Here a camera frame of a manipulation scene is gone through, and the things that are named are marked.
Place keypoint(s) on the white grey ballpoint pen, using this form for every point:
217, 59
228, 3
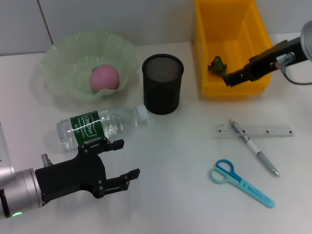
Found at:
253, 147

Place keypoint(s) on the black mesh pen holder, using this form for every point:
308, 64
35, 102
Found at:
162, 97

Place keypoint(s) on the green plastic wrapper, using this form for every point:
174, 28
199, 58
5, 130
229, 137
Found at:
217, 65

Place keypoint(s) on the pale green plastic bowl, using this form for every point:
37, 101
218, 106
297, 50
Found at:
73, 56

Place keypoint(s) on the water bottle green label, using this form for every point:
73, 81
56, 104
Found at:
114, 122

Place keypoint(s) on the clear plastic ruler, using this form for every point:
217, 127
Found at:
268, 130

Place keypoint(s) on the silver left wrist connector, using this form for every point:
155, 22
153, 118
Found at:
45, 160

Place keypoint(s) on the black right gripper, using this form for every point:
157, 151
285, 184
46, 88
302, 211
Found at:
268, 61

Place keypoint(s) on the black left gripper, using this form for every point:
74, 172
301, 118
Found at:
73, 176

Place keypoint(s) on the yellow plastic storage bin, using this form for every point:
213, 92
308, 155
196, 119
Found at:
219, 36

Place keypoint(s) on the blue scissors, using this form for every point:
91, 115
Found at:
256, 192

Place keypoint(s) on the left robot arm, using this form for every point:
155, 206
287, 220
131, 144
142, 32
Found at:
22, 192

